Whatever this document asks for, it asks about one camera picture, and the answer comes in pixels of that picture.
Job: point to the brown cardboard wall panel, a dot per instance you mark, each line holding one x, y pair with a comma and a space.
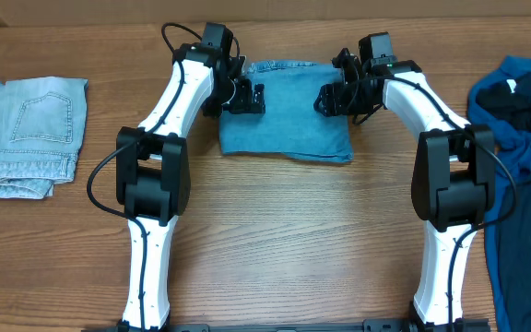
28, 13

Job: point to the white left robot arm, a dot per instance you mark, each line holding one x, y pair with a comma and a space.
153, 180

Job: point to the long blue denim jeans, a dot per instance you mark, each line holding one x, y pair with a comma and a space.
290, 125

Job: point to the folded light blue jeans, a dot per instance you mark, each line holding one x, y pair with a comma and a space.
42, 127

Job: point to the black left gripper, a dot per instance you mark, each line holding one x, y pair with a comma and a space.
245, 103

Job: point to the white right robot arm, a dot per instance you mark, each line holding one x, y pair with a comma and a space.
453, 180

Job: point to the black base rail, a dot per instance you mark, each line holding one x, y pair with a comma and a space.
368, 325

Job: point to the dark blue clothes pile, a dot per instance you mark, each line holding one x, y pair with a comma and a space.
502, 100

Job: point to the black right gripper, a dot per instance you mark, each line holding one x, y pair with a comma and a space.
331, 97

